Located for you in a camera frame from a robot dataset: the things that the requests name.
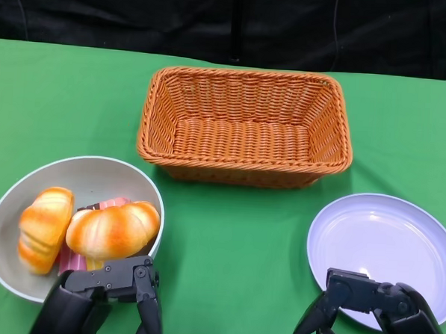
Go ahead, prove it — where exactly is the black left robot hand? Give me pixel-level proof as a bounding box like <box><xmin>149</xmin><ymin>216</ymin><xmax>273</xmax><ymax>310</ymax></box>
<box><xmin>29</xmin><ymin>249</ymin><xmax>167</xmax><ymax>334</ymax></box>

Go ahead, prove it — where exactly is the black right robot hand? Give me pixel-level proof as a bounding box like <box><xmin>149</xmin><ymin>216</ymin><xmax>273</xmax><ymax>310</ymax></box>
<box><xmin>292</xmin><ymin>266</ymin><xmax>446</xmax><ymax>334</ymax></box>

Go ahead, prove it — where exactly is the yellow striped cake slice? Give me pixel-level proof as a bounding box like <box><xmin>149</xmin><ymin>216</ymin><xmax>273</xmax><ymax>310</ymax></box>
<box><xmin>84</xmin><ymin>256</ymin><xmax>105</xmax><ymax>272</ymax></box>

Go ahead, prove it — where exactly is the pink striped cake slice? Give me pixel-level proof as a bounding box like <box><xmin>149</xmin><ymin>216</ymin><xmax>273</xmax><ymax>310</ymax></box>
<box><xmin>58</xmin><ymin>244</ymin><xmax>90</xmax><ymax>276</ymax></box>

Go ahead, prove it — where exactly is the round lobed bread roll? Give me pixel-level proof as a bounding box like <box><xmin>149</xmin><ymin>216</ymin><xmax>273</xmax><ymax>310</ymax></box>
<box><xmin>64</xmin><ymin>197</ymin><xmax>162</xmax><ymax>264</ymax></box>

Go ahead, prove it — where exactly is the elongated ridged bread roll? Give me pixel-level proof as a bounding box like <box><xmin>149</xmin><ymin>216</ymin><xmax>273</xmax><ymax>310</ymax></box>
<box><xmin>16</xmin><ymin>185</ymin><xmax>76</xmax><ymax>277</ymax></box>

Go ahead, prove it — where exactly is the pink and brown cake slice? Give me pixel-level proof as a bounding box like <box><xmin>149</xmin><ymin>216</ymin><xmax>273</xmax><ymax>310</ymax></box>
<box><xmin>76</xmin><ymin>193</ymin><xmax>133</xmax><ymax>214</ymax></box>

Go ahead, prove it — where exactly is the pale grey bowl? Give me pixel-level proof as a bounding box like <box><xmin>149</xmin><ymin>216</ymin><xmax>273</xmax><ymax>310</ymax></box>
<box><xmin>0</xmin><ymin>150</ymin><xmax>168</xmax><ymax>309</ymax></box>

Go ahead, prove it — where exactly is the lavender plate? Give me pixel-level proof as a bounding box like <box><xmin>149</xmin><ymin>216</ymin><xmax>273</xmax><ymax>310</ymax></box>
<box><xmin>303</xmin><ymin>190</ymin><xmax>446</xmax><ymax>333</ymax></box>

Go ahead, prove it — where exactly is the orange wicker basket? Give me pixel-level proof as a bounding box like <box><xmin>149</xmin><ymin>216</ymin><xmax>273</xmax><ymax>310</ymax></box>
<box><xmin>134</xmin><ymin>64</ymin><xmax>358</xmax><ymax>193</ymax></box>

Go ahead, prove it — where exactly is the green tablecloth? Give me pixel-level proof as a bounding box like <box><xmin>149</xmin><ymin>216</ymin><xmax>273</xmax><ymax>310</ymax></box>
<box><xmin>0</xmin><ymin>37</ymin><xmax>446</xmax><ymax>334</ymax></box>

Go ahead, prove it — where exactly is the black backdrop cloth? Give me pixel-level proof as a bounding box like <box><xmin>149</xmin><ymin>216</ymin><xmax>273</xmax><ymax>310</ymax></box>
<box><xmin>0</xmin><ymin>0</ymin><xmax>446</xmax><ymax>81</ymax></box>

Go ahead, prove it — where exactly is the thin grey cable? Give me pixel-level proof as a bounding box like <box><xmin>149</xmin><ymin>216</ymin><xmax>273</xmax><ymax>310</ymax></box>
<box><xmin>10</xmin><ymin>0</ymin><xmax>31</xmax><ymax>40</ymax></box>
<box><xmin>329</xmin><ymin>0</ymin><xmax>344</xmax><ymax>72</ymax></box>

